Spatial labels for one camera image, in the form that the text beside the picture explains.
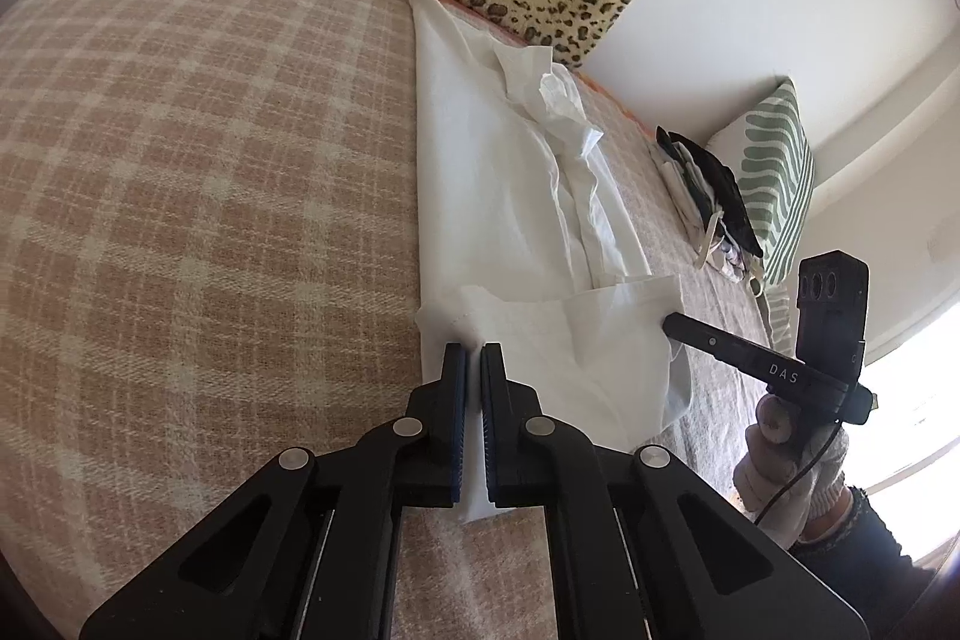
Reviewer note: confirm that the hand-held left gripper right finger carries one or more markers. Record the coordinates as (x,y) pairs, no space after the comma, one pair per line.
(491,415)

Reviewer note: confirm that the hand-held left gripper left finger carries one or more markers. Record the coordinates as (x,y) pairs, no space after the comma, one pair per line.
(454,415)

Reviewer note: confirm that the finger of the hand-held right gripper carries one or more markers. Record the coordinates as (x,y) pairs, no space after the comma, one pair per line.
(712,340)

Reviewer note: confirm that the white garment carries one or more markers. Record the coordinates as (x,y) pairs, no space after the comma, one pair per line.
(495,197)

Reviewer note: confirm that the person's right forearm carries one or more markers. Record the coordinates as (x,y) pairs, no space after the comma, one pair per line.
(862,550)

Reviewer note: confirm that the pile of dark clothes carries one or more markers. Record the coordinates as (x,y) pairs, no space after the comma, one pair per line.
(712,183)

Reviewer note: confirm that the person's right hand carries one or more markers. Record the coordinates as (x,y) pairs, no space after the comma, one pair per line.
(780,482)

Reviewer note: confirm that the green striped pillow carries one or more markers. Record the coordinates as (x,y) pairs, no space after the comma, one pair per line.
(776,175)

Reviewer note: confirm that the beige plaid blanket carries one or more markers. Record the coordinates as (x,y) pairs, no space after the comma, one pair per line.
(210,235)

